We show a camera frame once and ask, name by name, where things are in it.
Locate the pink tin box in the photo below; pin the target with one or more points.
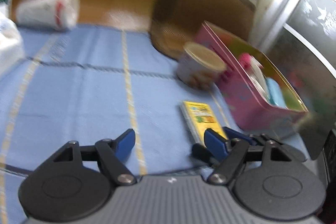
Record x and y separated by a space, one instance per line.
244 106

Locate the frosted glass sliding door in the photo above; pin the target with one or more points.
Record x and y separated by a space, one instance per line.
302 29

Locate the bagged stack of paper cups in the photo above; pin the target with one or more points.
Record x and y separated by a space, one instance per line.
44 8

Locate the lidded plastic food cup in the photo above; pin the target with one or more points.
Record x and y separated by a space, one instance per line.
199 66

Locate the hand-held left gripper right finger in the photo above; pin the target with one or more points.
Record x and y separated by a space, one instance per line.
215 144

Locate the blue checked tablecloth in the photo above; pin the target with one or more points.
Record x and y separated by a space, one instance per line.
78 95

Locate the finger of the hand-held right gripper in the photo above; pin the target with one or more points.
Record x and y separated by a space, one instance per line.
236 133
202 151

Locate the white tissue pack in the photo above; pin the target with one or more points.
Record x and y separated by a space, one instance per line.
9 45

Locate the brown plastic tray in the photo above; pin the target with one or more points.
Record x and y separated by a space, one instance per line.
197 8

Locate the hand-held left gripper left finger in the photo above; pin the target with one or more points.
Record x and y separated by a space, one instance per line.
126 144

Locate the yellow printed booklet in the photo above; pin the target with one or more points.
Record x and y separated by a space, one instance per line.
202 116

